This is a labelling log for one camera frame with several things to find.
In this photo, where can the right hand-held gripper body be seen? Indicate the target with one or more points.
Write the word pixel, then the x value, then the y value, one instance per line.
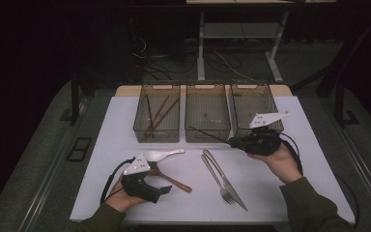
pixel 261 143

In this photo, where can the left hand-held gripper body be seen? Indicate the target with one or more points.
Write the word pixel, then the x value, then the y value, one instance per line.
pixel 137 166

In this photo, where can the brown wooden spoon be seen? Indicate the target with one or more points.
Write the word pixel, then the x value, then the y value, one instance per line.
pixel 177 184

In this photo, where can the white ceramic spoon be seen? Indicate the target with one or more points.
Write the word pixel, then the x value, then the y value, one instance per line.
pixel 165 154

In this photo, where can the clear plastic bin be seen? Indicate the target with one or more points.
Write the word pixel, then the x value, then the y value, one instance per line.
pixel 254 103
pixel 207 109
pixel 170 122

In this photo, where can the brown wooden chopstick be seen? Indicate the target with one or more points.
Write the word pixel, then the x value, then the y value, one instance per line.
pixel 164 115
pixel 159 111

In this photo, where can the person's right hand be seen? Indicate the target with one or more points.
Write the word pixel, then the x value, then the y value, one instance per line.
pixel 283 164

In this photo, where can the person's left hand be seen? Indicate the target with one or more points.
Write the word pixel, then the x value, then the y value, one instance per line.
pixel 119 199

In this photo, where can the steel fork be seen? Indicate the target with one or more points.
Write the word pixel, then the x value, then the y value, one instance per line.
pixel 217 182

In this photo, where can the silver forks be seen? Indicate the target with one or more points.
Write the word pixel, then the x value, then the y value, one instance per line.
pixel 233 191

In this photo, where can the white table sheet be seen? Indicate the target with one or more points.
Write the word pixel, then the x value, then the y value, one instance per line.
pixel 112 122

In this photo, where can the black metal stand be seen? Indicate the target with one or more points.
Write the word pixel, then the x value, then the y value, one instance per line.
pixel 74 100
pixel 338 106

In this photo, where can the metal floor rail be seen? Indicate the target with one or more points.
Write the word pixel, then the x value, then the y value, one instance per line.
pixel 50 180
pixel 364 164

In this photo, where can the white metal desk frame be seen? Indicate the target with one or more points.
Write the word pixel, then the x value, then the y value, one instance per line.
pixel 201 48

